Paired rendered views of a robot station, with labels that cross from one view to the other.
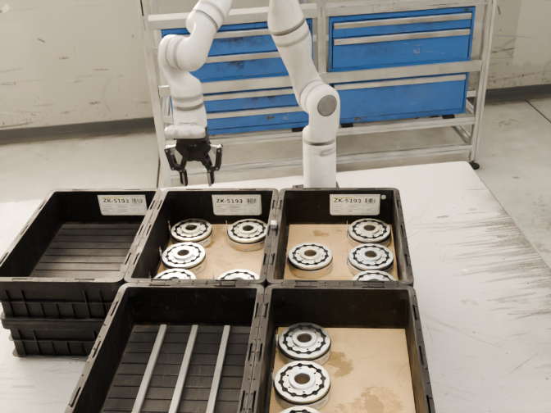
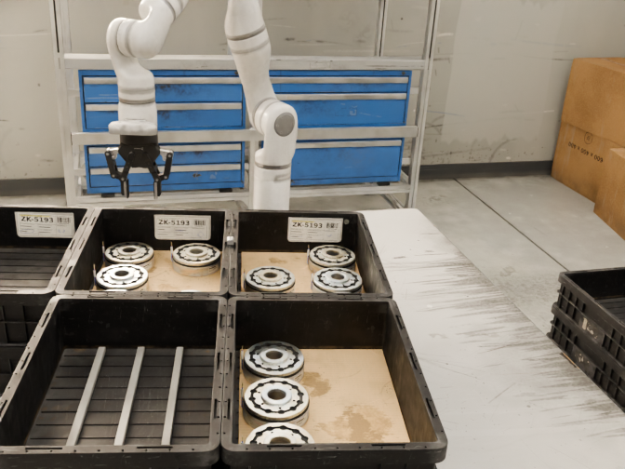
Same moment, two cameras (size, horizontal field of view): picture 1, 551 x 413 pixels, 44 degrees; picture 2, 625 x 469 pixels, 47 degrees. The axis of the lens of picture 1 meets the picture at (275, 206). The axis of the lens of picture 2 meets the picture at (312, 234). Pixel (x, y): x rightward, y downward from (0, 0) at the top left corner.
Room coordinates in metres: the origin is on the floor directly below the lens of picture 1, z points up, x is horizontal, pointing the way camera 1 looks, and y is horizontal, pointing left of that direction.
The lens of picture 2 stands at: (-0.01, 0.12, 1.56)
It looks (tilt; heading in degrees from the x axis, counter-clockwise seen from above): 24 degrees down; 348
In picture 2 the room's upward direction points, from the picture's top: 4 degrees clockwise
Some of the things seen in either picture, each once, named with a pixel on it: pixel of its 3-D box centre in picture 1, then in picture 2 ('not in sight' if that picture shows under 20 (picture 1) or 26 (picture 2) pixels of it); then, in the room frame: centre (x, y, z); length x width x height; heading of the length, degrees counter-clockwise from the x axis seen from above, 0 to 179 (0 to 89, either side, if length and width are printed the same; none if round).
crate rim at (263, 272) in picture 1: (208, 234); (154, 250); (1.32, 0.16, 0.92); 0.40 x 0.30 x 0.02; 174
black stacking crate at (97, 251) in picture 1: (87, 251); (2, 271); (1.35, 0.46, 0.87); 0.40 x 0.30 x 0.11; 174
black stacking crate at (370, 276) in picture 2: (339, 253); (302, 274); (1.29, -0.14, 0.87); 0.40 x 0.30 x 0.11; 174
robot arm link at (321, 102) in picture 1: (319, 114); (273, 135); (1.69, -0.13, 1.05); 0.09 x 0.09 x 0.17; 25
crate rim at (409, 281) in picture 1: (339, 234); (303, 253); (1.29, -0.14, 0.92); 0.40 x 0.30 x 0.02; 174
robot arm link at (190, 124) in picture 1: (187, 115); (136, 113); (1.41, 0.19, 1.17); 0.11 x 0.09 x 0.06; 173
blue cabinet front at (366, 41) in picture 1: (400, 67); (336, 128); (3.26, -0.66, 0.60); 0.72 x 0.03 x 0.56; 94
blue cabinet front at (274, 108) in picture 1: (241, 80); (166, 132); (3.20, 0.13, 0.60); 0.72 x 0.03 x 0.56; 94
